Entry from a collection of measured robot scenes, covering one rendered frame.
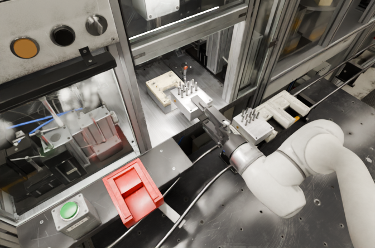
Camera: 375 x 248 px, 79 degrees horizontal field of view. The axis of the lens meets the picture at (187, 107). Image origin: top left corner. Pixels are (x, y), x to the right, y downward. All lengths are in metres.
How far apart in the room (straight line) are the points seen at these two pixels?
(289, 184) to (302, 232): 0.44
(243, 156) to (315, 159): 0.17
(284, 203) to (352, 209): 0.21
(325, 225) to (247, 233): 0.30
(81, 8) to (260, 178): 0.55
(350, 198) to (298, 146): 0.21
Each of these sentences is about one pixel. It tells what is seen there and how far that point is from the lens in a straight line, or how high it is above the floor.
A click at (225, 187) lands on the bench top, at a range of 1.04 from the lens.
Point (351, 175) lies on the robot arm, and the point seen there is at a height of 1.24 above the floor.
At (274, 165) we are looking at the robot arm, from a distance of 0.65.
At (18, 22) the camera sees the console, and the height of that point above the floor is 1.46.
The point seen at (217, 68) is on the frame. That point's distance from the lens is 1.08.
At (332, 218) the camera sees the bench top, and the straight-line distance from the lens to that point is 1.14.
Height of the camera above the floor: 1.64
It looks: 50 degrees down
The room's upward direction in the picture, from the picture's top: straight up
